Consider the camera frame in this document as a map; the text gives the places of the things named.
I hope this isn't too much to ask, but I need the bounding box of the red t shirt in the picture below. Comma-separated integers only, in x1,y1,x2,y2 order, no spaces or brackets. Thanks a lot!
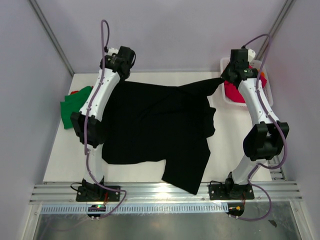
70,86,93,95

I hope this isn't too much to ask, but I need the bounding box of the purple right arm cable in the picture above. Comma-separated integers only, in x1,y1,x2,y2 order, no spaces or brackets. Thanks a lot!
228,34,288,221

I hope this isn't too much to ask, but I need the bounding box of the green t shirt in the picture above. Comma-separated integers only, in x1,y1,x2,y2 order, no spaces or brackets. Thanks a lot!
60,86,92,130

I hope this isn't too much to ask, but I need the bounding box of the black t shirt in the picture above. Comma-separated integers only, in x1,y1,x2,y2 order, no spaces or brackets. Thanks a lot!
101,78,223,195

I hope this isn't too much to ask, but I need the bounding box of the right rear frame post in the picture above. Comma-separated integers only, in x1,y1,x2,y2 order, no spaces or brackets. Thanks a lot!
255,0,296,61

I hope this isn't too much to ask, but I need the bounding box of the grey slotted cable duct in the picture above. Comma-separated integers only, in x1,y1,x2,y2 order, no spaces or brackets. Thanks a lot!
40,202,229,215

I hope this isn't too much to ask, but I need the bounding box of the left rear frame post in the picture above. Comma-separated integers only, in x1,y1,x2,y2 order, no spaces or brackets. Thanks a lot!
27,0,75,77

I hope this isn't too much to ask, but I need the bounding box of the pink t shirt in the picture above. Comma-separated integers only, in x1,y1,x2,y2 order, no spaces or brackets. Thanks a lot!
224,76,268,104

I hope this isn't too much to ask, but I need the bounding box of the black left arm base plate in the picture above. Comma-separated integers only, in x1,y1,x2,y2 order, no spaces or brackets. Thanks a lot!
75,184,120,202

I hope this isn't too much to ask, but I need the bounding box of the aluminium front rail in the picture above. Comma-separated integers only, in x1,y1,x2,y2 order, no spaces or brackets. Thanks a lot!
29,181,303,204

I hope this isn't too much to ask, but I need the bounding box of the frame post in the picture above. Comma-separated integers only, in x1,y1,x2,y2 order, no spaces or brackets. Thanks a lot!
27,0,75,77
255,0,296,61

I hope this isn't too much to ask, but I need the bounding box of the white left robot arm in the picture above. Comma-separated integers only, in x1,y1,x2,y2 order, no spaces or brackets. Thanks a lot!
70,46,136,201

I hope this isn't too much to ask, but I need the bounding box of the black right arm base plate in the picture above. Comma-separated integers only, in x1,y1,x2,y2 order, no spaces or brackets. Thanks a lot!
208,178,255,201

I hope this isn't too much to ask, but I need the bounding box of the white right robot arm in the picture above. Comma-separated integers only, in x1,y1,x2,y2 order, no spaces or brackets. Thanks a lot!
221,46,290,199

